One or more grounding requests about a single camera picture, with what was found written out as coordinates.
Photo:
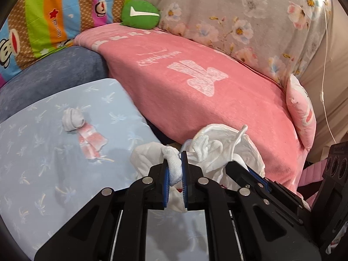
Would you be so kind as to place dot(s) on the pink blanket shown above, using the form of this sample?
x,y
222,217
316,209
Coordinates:
x,y
204,92

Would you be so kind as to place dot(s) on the blue grey cushion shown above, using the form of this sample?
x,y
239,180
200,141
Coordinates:
x,y
49,78

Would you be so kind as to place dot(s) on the white pink striped sock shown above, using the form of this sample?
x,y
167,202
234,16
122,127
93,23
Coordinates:
x,y
84,136

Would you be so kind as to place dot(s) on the pink printed pillow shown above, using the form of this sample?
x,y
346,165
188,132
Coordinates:
x,y
301,108

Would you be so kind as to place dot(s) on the grey floral quilt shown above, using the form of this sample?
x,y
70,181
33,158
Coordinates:
x,y
244,24

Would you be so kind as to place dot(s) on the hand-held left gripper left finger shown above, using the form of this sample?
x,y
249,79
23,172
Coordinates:
x,y
165,187

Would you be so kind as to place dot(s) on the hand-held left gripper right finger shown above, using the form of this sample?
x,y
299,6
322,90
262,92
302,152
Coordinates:
x,y
185,185

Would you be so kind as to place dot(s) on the white plastic bag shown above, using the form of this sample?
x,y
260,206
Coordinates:
x,y
244,146

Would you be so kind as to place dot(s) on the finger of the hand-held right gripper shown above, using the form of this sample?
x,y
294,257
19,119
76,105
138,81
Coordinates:
x,y
239,174
285,195

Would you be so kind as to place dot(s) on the pink quilted cloth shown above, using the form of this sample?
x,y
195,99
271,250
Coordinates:
x,y
312,179

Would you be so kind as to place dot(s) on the green round cushion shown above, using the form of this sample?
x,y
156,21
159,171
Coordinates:
x,y
140,15

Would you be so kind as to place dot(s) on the colourful monkey print blanket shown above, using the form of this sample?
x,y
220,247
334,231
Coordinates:
x,y
54,19

